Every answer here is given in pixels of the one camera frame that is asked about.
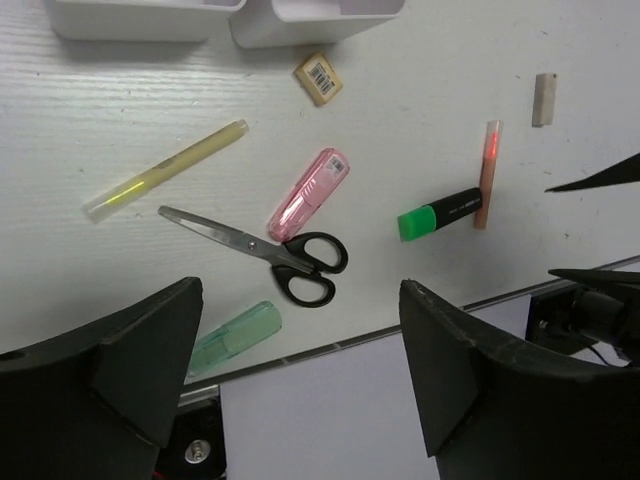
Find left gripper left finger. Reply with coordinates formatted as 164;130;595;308
1;277;203;479

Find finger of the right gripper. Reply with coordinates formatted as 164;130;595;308
546;153;640;193

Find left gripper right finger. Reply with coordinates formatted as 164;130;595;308
399;280;639;479

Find orange slim highlighter pen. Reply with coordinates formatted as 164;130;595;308
473;120;504;230

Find green black highlighter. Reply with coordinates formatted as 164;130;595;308
397;188;482;242

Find yellow slim highlighter pen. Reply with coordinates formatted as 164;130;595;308
83;120;249;223

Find white eraser stick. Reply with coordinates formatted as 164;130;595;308
531;72;558;128

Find green correction tape case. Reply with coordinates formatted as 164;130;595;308
187;301;282;378

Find pink correction tape case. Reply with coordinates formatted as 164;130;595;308
267;148;350;242

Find small tan eraser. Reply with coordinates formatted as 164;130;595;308
294;52;343;107

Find left white organizer tray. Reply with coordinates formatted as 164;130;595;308
44;0;245;42

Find white organizer tray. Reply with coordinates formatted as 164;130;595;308
229;0;405;49
44;0;245;42

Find right white organizer tray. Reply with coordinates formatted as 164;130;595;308
229;0;405;49

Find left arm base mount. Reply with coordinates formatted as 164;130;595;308
151;385;227;479

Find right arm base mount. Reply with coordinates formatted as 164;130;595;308
525;269;639;368

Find black handled scissors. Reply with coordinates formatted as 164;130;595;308
158;205;349;308

